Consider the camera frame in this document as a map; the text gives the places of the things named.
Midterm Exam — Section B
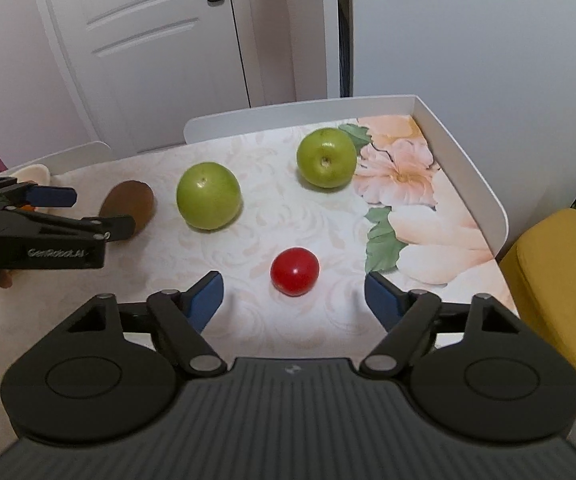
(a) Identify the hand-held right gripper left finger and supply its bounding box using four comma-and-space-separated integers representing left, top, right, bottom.
65, 270, 227, 376

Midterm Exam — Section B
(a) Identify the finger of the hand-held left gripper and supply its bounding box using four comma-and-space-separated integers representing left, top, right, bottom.
28, 210, 137, 245
0, 177, 78, 211

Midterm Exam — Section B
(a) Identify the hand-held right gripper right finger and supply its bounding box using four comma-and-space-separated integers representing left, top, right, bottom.
359, 271, 523, 380

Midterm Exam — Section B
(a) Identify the cream bowl with bear print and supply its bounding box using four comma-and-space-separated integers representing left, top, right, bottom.
10, 163, 52, 211

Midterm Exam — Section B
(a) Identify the brown kiwi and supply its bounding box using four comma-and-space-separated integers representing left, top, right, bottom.
99, 180, 157, 237

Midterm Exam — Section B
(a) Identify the red cherry tomato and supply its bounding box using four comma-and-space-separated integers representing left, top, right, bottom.
270, 247, 319, 297

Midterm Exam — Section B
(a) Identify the green apple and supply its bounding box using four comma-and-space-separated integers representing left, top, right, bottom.
296, 128, 357, 189
176, 162, 243, 231

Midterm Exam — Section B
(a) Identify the white panel door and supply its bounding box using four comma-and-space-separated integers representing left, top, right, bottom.
28, 0, 251, 157

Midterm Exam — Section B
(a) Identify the yellow stool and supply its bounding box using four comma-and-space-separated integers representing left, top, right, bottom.
498, 208, 576, 372

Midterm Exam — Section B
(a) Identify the white cabinet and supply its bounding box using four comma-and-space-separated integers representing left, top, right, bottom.
345, 0, 576, 221

